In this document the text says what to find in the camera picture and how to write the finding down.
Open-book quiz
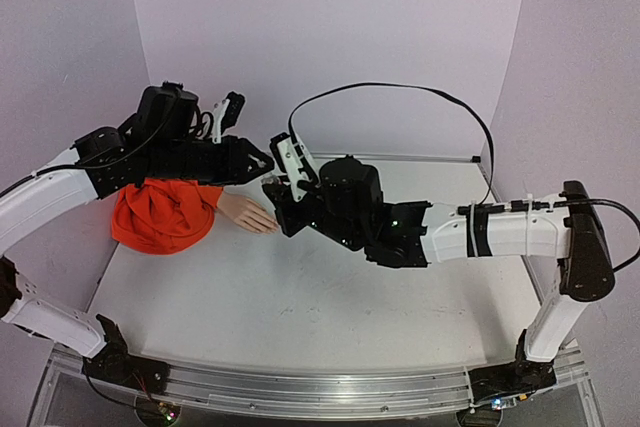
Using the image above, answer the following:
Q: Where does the mannequin hand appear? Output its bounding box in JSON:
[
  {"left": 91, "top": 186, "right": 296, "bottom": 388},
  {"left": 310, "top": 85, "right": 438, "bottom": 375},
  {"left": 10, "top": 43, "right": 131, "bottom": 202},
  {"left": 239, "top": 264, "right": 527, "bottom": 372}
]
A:
[{"left": 217, "top": 192, "right": 278, "bottom": 234}]

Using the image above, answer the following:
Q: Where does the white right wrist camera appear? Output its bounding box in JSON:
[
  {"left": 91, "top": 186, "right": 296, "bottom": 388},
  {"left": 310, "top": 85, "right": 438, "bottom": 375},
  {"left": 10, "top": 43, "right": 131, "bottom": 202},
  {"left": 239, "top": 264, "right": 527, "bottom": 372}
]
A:
[{"left": 269, "top": 132, "right": 320, "bottom": 202}]

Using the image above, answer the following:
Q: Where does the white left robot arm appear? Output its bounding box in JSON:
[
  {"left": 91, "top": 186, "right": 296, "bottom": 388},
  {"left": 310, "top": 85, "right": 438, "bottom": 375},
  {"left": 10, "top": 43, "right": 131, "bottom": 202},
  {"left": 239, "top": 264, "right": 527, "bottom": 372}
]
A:
[{"left": 1, "top": 82, "right": 274, "bottom": 384}]

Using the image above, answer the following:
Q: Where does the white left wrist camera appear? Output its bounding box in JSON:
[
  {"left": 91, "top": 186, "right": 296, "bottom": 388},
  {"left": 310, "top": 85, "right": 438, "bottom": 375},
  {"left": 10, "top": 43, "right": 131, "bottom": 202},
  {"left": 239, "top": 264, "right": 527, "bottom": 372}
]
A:
[{"left": 206, "top": 91, "right": 246, "bottom": 144}]

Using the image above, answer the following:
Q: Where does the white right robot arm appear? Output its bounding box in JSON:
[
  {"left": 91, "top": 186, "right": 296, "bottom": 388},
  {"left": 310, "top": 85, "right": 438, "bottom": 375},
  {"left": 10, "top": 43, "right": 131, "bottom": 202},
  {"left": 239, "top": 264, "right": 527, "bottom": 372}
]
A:
[{"left": 262, "top": 156, "right": 615, "bottom": 363}]

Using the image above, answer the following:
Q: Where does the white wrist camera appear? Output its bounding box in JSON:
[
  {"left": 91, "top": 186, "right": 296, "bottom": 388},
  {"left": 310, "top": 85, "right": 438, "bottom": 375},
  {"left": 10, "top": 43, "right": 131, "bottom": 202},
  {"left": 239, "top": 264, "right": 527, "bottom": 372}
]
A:
[
  {"left": 206, "top": 91, "right": 246, "bottom": 144},
  {"left": 269, "top": 132, "right": 320, "bottom": 202}
]

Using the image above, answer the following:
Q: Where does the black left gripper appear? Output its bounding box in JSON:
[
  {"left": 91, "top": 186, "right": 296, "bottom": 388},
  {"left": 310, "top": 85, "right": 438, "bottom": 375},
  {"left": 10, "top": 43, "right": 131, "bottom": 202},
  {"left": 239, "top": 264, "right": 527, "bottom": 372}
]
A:
[{"left": 150, "top": 134, "right": 279, "bottom": 188}]

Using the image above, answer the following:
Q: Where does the aluminium back rail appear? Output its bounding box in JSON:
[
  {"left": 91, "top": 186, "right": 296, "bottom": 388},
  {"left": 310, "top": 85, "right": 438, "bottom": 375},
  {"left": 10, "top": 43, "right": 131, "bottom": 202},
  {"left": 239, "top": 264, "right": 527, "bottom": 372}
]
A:
[{"left": 304, "top": 150, "right": 484, "bottom": 164}]

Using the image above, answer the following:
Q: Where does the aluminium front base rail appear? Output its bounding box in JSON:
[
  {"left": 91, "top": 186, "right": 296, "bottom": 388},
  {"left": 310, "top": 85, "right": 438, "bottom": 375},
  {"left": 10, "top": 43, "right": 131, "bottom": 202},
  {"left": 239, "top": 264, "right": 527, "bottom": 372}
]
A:
[{"left": 28, "top": 340, "right": 603, "bottom": 426}]

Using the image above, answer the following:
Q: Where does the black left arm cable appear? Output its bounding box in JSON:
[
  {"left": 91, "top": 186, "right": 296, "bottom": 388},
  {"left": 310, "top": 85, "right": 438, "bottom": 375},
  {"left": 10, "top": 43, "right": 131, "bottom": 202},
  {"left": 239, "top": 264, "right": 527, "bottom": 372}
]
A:
[{"left": 0, "top": 161, "right": 91, "bottom": 198}]

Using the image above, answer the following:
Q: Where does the orange cloth sleeve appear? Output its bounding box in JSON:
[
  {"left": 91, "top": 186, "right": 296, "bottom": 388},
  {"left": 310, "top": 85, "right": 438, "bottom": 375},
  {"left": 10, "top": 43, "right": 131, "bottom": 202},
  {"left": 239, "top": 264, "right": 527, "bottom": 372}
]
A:
[{"left": 111, "top": 179, "right": 223, "bottom": 255}]

